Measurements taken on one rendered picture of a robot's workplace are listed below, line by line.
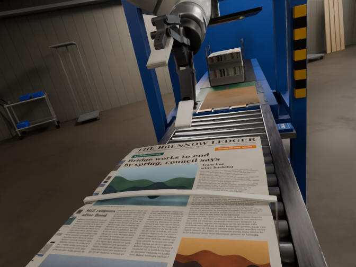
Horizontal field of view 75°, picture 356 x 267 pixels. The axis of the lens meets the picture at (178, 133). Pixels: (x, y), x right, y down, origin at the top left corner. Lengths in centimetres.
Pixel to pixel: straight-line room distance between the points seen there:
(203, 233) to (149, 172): 18
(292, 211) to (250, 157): 28
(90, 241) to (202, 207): 15
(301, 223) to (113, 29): 585
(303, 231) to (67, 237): 48
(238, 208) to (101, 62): 588
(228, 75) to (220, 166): 179
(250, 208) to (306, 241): 30
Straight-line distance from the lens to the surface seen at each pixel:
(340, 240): 175
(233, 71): 215
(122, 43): 612
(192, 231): 29
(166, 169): 42
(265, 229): 29
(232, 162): 40
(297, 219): 64
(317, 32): 902
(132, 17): 152
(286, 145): 186
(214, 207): 32
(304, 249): 58
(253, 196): 32
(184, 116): 44
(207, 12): 62
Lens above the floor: 123
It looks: 21 degrees down
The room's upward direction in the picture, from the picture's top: 12 degrees counter-clockwise
